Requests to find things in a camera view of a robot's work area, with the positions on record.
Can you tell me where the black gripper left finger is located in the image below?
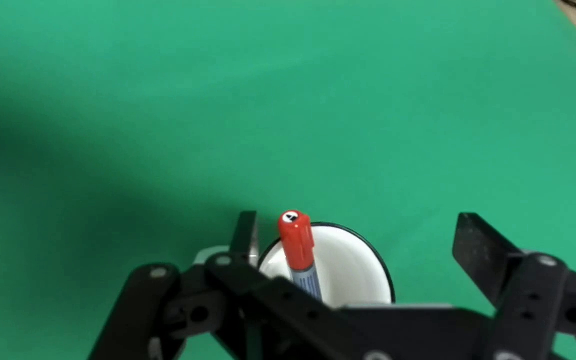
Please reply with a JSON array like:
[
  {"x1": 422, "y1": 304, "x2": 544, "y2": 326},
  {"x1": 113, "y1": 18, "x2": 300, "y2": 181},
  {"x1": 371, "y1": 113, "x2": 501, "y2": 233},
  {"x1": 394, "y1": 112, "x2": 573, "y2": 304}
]
[{"x1": 230, "y1": 209, "x2": 263, "y2": 267}]

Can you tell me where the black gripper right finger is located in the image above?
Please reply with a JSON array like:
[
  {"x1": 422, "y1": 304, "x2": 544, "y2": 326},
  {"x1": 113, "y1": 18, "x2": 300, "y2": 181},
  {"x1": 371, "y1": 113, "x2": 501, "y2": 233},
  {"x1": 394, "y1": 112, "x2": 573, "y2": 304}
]
[{"x1": 451, "y1": 212, "x2": 528, "y2": 314}]

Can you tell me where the red capped marker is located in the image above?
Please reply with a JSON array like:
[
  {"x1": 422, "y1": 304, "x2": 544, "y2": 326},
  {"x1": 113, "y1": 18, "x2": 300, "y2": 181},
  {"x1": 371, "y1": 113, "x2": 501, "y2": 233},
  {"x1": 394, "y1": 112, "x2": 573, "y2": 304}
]
[{"x1": 277, "y1": 207, "x2": 324, "y2": 301}]

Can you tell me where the yellow enamel mug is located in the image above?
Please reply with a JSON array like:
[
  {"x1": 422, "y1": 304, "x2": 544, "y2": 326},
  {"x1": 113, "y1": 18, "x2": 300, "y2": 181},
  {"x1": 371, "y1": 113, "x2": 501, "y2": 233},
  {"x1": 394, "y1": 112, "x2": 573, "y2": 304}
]
[{"x1": 193, "y1": 221, "x2": 397, "y2": 309}]

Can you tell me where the green tablecloth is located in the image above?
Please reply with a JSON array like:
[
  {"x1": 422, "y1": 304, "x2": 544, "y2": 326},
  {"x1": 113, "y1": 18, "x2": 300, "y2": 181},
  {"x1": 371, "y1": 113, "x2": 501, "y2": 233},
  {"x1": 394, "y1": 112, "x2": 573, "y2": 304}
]
[{"x1": 0, "y1": 0, "x2": 576, "y2": 360}]

